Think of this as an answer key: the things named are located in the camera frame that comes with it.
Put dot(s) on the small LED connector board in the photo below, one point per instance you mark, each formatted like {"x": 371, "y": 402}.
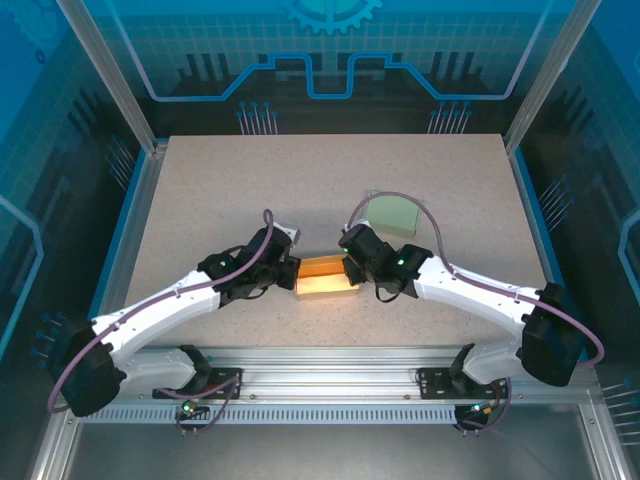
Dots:
{"x": 482, "y": 408}
{"x": 190, "y": 407}

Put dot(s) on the yellow paper box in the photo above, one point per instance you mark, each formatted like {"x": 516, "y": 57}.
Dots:
{"x": 325, "y": 287}

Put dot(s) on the aluminium side rail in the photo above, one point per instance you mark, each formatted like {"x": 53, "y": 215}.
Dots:
{"x": 133, "y": 255}

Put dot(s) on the blue table edge strip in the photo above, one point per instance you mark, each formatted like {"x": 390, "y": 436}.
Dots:
{"x": 116, "y": 255}

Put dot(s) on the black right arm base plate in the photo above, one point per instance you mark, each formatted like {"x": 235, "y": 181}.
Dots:
{"x": 430, "y": 382}

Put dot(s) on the aluminium frame rail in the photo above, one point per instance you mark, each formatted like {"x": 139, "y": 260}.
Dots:
{"x": 325, "y": 372}

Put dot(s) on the light green paper box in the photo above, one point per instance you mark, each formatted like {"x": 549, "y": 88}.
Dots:
{"x": 395, "y": 220}

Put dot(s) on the aluminium frame post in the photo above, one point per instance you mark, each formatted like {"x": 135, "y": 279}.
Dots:
{"x": 115, "y": 80}
{"x": 550, "y": 75}

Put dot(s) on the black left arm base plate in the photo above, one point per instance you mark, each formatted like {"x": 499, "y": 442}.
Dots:
{"x": 225, "y": 385}

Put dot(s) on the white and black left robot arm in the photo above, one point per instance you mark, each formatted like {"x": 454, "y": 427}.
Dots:
{"x": 160, "y": 310}

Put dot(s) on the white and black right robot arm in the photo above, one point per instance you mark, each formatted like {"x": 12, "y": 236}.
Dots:
{"x": 475, "y": 295}

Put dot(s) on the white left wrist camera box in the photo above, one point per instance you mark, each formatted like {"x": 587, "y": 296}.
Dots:
{"x": 292, "y": 234}

